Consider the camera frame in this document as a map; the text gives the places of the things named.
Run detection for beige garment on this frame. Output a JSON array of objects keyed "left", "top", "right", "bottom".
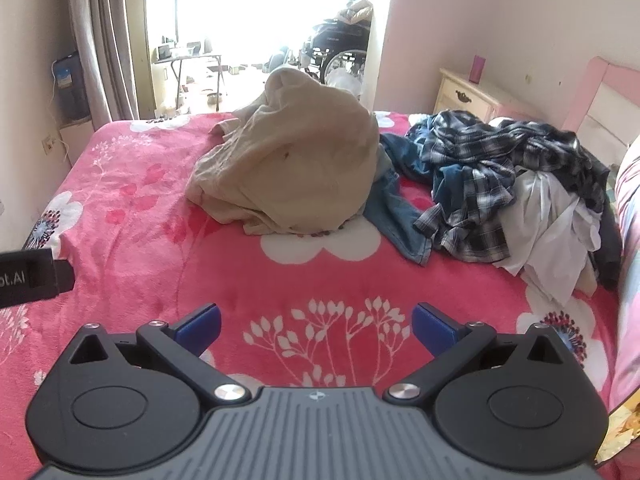
[{"left": 185, "top": 66, "right": 382, "bottom": 237}]

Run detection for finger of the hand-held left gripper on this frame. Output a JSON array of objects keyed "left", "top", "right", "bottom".
[{"left": 53, "top": 259, "right": 77, "bottom": 294}]

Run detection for white cable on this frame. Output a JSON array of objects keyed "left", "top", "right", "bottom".
[{"left": 49, "top": 62, "right": 72, "bottom": 162}]

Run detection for white garment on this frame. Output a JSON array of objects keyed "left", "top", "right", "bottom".
[{"left": 492, "top": 167, "right": 604, "bottom": 309}]

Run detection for blue jeans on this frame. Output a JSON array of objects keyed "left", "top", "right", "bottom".
[{"left": 362, "top": 132, "right": 442, "bottom": 267}]

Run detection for beige bag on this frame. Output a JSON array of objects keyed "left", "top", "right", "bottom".
[{"left": 334, "top": 0, "right": 375, "bottom": 24}]

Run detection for small folding table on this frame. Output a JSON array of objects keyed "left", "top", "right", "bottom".
[{"left": 151, "top": 51, "right": 224, "bottom": 112}]

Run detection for white plastic bag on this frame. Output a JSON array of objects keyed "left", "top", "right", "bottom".
[{"left": 324, "top": 66, "right": 364, "bottom": 97}]

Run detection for dark garment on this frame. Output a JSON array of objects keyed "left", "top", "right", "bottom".
[{"left": 589, "top": 159, "right": 624, "bottom": 292}]

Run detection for cream nightstand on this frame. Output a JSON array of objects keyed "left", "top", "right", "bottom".
[{"left": 432, "top": 67, "right": 522, "bottom": 124}]

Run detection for grey curtain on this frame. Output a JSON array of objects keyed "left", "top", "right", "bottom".
[{"left": 66, "top": 0, "right": 147, "bottom": 127}]

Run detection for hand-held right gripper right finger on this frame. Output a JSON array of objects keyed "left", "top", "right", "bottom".
[{"left": 382, "top": 302, "right": 576, "bottom": 407}]

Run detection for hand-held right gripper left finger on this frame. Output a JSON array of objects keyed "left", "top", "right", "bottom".
[{"left": 65, "top": 302, "right": 252, "bottom": 407}]

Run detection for patterned quilt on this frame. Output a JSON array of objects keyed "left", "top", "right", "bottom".
[{"left": 594, "top": 149, "right": 640, "bottom": 467}]

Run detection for pink headboard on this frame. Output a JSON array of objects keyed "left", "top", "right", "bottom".
[{"left": 559, "top": 56, "right": 640, "bottom": 172}]

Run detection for pink floral blanket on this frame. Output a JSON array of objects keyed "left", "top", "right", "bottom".
[{"left": 0, "top": 110, "right": 632, "bottom": 480}]

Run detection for wheelchair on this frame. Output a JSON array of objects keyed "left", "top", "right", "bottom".
[{"left": 299, "top": 16, "right": 372, "bottom": 84}]

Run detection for white stand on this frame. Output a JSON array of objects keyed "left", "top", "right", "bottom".
[{"left": 58, "top": 116, "right": 97, "bottom": 167}]

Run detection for plaid shirt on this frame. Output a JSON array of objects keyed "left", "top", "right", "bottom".
[{"left": 406, "top": 109, "right": 610, "bottom": 264}]

